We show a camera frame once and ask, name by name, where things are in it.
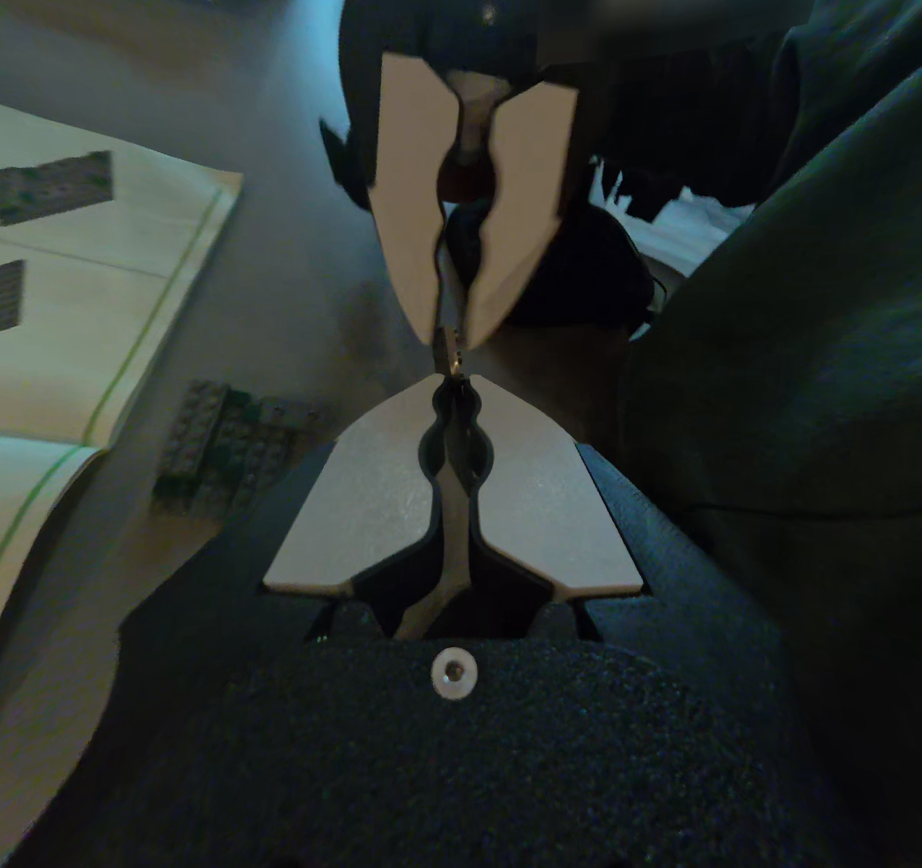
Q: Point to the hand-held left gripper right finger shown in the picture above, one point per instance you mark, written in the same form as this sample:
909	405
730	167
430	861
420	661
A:
554	508

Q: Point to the brick instruction booklet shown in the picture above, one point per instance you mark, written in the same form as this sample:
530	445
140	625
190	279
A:
86	291

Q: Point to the grey desk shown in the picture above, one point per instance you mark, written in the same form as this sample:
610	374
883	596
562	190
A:
302	198

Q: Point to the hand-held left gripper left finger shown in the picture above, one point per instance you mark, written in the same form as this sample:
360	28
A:
360	508

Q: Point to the grey brick plate build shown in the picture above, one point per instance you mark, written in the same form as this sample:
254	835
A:
216	443

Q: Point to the small grey brick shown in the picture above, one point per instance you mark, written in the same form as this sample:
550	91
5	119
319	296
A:
450	356

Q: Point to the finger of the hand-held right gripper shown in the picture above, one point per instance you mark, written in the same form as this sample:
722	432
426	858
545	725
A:
407	183
529	183

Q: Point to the person's green sweatshirt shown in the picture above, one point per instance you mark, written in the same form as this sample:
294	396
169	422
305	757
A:
792	414

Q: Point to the person's right hand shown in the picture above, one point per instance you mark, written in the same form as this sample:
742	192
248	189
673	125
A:
474	115

